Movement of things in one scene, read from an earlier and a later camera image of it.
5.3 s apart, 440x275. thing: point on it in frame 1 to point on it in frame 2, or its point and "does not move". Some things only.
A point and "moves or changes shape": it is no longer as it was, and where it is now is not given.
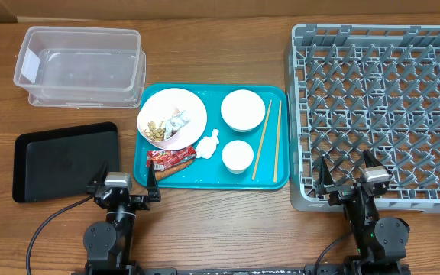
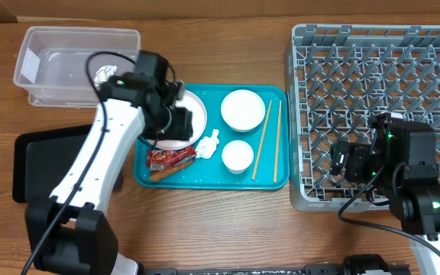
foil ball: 175,123 moves or changes shape
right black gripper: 340,192 to 357,158
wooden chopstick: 276,154 does not move
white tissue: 207,145 does not move
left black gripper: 143,203 to 181,127
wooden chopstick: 263,140 does not move
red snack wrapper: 163,159 does not move
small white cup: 237,156 does not move
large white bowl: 243,110 does not move
